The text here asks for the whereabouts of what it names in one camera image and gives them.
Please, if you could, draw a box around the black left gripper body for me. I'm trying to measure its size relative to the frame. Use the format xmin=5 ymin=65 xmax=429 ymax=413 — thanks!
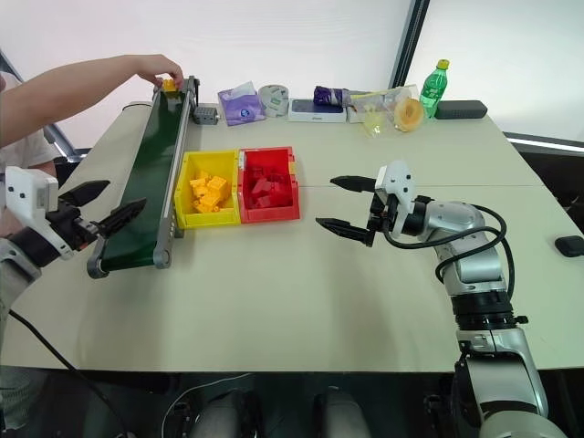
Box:
xmin=45 ymin=195 xmax=100 ymax=252

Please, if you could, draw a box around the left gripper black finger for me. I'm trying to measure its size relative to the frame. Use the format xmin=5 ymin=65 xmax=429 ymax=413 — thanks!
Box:
xmin=58 ymin=180 xmax=112 ymax=207
xmin=92 ymin=197 xmax=149 ymax=239

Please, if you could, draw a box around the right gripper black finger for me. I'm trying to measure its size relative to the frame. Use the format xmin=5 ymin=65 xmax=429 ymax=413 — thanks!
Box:
xmin=315 ymin=216 xmax=378 ymax=249
xmin=328 ymin=174 xmax=380 ymax=194

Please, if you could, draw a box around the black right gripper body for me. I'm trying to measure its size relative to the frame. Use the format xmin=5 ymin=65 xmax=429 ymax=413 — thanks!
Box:
xmin=365 ymin=190 xmax=399 ymax=248

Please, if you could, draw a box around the person's bare hand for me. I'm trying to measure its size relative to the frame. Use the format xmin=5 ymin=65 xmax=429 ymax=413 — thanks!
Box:
xmin=135 ymin=54 xmax=186 ymax=90

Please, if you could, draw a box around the clear plastic bag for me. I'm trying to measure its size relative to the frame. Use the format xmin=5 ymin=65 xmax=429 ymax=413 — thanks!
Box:
xmin=348 ymin=83 xmax=429 ymax=137

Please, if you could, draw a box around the red plastic bin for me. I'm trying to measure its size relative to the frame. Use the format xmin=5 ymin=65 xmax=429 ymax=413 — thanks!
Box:
xmin=236 ymin=145 xmax=304 ymax=225

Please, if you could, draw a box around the white phone box dark lid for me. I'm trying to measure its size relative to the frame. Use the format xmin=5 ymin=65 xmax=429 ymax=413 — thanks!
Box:
xmin=287 ymin=97 xmax=349 ymax=124

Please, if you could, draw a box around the yellow plastic bin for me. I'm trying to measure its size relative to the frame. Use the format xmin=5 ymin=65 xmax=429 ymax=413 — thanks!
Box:
xmin=173 ymin=149 xmax=243 ymax=230

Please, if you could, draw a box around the crumpled purple wrapper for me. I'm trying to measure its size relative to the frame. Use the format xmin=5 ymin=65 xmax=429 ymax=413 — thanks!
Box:
xmin=313 ymin=85 xmax=351 ymax=109

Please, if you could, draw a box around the grey tape roll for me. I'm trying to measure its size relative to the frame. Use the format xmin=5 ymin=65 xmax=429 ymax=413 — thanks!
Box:
xmin=257 ymin=83 xmax=292 ymax=120

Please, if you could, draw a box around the green bottle yellow cap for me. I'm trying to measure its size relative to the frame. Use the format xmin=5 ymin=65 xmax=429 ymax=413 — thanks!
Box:
xmin=419 ymin=58 xmax=452 ymax=120

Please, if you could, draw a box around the long black case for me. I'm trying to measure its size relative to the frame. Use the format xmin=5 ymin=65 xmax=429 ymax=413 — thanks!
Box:
xmin=433 ymin=99 xmax=489 ymax=121

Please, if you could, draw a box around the small grey control box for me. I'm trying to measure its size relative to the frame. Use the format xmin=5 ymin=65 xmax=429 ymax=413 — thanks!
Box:
xmin=192 ymin=106 xmax=222 ymax=126

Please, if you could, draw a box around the purple tissue pack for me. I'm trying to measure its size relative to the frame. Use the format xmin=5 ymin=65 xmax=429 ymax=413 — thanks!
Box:
xmin=217 ymin=80 xmax=267 ymax=128

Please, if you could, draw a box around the dark rounded shape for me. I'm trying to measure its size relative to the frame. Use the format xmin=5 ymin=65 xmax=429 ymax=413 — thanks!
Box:
xmin=190 ymin=387 xmax=262 ymax=438
xmin=311 ymin=385 xmax=371 ymax=438

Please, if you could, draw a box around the black mouse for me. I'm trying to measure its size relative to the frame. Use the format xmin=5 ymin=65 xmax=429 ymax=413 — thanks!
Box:
xmin=553 ymin=234 xmax=584 ymax=260

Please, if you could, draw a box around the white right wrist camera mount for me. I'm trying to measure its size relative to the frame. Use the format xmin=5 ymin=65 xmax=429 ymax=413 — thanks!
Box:
xmin=374 ymin=159 xmax=418 ymax=238

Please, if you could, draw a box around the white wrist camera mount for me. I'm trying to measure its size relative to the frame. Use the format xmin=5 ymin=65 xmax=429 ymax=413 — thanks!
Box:
xmin=4 ymin=165 xmax=77 ymax=262
xmin=374 ymin=159 xmax=418 ymax=238

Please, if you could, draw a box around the green conveyor belt grey frame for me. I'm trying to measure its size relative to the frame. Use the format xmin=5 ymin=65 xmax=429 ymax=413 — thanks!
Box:
xmin=86 ymin=75 xmax=203 ymax=280

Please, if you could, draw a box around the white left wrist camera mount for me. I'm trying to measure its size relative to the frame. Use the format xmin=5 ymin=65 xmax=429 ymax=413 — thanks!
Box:
xmin=4 ymin=165 xmax=77 ymax=262

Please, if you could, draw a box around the orange ring-shaped bread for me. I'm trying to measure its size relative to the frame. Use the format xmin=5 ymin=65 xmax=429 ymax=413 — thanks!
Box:
xmin=392 ymin=97 xmax=426 ymax=134

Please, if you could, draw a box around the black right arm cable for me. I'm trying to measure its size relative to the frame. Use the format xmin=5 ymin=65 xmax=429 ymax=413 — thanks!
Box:
xmin=381 ymin=203 xmax=516 ymax=287

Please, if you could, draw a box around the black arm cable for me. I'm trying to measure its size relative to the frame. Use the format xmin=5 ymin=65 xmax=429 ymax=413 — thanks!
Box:
xmin=381 ymin=203 xmax=516 ymax=287
xmin=7 ymin=308 xmax=127 ymax=438

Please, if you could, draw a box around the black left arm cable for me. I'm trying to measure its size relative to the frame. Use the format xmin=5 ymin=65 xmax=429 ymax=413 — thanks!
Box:
xmin=7 ymin=308 xmax=127 ymax=438

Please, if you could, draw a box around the dark window frame post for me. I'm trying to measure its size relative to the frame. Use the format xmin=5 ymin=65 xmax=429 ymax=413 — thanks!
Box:
xmin=387 ymin=0 xmax=433 ymax=92

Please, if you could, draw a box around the thin white cable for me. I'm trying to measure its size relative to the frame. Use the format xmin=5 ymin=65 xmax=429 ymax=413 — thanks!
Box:
xmin=164 ymin=372 xmax=255 ymax=423

